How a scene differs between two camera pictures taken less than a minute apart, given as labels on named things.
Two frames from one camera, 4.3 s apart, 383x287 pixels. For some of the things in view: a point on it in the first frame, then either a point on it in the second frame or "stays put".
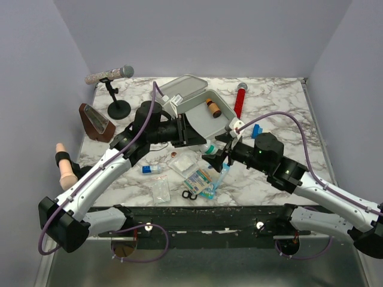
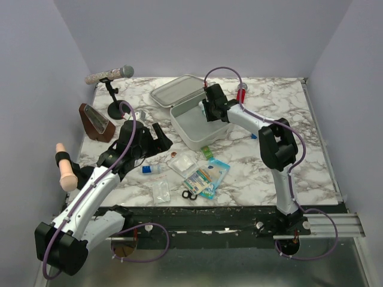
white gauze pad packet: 183,164 stays put
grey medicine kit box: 204,109 stays put
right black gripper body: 243,153 to 209,109
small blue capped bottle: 151,169 stays put
